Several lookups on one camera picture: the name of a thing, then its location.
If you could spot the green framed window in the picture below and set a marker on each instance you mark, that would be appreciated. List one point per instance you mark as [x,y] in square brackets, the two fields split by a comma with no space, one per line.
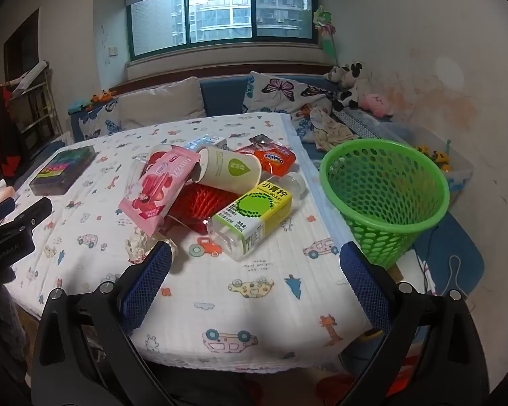
[220,21]

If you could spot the orange toy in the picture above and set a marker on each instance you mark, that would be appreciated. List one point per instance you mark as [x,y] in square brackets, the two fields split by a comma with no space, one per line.
[102,95]

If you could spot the floral cream cloth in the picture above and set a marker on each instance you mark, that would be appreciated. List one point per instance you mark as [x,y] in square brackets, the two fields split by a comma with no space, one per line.
[334,131]

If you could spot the crumpled pale wrapper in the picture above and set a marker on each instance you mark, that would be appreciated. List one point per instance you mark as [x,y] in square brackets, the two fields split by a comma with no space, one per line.
[136,245]

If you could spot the pink plush toy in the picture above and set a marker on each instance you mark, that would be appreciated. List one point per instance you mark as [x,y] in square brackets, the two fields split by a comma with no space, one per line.
[376,105]

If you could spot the box of coloured markers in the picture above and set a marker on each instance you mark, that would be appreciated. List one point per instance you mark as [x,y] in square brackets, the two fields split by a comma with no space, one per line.
[63,169]

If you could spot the small butterfly print pillow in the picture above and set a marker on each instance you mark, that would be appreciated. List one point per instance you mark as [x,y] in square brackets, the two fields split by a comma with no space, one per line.
[97,122]

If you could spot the yellow toy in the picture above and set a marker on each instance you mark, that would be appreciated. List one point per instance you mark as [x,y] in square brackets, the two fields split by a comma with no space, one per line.
[432,156]

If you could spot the pink snack packet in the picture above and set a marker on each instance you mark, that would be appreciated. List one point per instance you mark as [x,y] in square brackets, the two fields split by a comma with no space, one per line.
[161,190]

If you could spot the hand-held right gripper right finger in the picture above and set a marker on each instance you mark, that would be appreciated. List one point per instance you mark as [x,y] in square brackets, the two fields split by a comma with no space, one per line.
[364,289]

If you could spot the dark wooden door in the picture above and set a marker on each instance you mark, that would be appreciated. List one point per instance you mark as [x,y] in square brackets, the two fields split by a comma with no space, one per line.
[21,46]

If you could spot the teal toy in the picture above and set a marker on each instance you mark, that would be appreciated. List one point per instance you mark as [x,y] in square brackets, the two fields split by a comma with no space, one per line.
[79,106]

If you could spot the orange snack packet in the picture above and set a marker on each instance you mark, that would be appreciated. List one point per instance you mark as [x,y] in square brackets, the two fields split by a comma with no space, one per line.
[275,158]

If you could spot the red black hanging garment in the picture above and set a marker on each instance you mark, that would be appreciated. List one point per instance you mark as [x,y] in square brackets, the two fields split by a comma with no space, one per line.
[4,135]

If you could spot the blue floor mat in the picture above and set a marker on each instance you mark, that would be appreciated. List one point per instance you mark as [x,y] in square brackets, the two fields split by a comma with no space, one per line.
[461,241]

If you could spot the white paper cup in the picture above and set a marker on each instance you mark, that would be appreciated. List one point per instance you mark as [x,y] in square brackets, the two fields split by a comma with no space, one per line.
[228,167]

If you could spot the white cartoon printed blanket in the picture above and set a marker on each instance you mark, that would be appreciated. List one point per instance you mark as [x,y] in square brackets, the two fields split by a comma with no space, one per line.
[258,296]

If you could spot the clear plastic storage bin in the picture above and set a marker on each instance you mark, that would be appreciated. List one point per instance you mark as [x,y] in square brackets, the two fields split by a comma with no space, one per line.
[427,135]

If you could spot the beige pillow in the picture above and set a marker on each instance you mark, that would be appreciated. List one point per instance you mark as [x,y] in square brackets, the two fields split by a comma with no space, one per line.
[161,101]

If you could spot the grey white cow plush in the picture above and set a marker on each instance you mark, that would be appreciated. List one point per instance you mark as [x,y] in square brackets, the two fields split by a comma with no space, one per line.
[335,74]

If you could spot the green pink pinwheel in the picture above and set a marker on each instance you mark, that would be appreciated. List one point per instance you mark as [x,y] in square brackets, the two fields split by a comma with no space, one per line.
[324,29]

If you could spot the grey patterned cushion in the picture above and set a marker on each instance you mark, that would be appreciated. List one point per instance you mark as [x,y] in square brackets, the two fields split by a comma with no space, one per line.
[364,120]

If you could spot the black white cow plush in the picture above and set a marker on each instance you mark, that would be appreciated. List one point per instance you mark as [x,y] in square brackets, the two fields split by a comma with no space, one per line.
[346,99]

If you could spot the metal drying rack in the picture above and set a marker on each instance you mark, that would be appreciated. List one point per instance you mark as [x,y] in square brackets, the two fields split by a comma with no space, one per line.
[38,101]

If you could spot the blue daybed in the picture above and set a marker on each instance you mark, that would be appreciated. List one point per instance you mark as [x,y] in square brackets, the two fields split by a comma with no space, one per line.
[224,93]

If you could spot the green plastic mesh basket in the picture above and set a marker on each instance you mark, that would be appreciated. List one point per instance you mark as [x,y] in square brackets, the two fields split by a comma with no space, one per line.
[364,220]

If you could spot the clear bottle with yellow-green label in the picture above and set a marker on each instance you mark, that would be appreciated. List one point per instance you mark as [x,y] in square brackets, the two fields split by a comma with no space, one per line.
[254,211]

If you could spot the black eared mouse plush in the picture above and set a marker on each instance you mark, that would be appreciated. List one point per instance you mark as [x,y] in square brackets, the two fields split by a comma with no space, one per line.
[355,77]

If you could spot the red honeycomb paper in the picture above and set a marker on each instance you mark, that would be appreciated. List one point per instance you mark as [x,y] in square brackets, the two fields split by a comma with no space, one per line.
[194,207]

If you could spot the large butterfly print pillow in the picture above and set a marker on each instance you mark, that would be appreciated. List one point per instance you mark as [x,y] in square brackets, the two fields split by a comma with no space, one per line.
[279,93]

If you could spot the blue white tissue packet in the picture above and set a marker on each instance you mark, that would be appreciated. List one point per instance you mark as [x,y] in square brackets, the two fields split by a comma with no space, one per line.
[207,140]

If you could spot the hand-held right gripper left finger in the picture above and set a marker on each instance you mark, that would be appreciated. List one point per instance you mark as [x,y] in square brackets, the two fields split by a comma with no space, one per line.
[148,287]

